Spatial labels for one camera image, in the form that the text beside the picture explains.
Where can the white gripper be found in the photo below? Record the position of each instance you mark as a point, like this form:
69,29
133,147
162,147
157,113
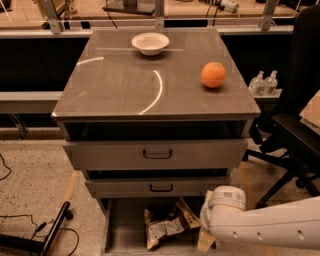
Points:
204,218

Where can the black stand leg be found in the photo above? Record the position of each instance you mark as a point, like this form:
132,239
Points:
41,248

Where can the orange fruit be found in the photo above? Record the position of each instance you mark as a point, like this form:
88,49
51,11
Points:
213,74

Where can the clear pump bottle right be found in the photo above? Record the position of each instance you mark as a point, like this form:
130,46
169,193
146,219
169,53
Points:
270,83

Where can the monitor stand base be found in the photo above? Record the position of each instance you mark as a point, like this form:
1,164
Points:
141,7

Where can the brown chip bag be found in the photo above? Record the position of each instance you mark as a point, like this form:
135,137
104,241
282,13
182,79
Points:
159,226

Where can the upper grey drawer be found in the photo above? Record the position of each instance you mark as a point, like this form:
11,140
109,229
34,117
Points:
156,155

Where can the grey drawer cabinet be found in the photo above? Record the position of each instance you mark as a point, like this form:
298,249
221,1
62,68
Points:
117,94

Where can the black office chair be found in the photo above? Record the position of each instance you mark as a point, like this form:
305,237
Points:
291,144

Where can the grey low bench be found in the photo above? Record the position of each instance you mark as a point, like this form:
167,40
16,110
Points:
28,102

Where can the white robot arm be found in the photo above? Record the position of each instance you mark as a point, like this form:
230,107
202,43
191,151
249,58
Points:
224,217

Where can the white power adapter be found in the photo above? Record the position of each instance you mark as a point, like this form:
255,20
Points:
229,6

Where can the clear pump bottle left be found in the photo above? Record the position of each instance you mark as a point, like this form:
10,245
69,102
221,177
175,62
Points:
256,84

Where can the white bowl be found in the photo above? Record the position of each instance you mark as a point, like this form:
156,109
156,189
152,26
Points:
150,44

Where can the middle grey drawer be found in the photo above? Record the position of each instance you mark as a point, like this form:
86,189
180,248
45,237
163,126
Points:
154,187

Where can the open bottom drawer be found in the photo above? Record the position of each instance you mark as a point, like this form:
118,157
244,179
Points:
125,232

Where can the clear pump bottle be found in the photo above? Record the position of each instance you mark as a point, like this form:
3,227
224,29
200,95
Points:
270,83
256,84

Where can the grey drawer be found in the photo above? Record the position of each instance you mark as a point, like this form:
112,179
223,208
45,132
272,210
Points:
156,155
154,187

